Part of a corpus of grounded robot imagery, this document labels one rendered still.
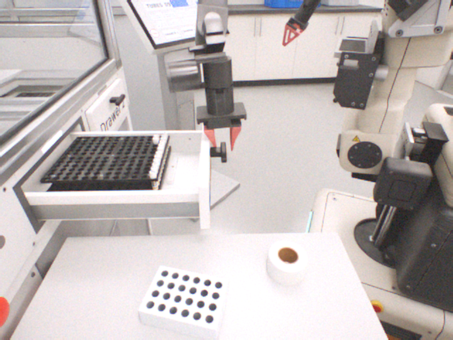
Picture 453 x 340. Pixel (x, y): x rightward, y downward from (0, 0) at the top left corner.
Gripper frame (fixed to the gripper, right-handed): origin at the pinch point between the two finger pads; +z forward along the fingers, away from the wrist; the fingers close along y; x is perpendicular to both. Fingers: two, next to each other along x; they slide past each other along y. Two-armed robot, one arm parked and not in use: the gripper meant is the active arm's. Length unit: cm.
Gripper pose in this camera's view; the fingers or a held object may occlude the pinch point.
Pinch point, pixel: (224, 147)
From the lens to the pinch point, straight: 64.5
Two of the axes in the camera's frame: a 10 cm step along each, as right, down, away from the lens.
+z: 0.7, 8.3, 5.6
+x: 0.7, 5.5, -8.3
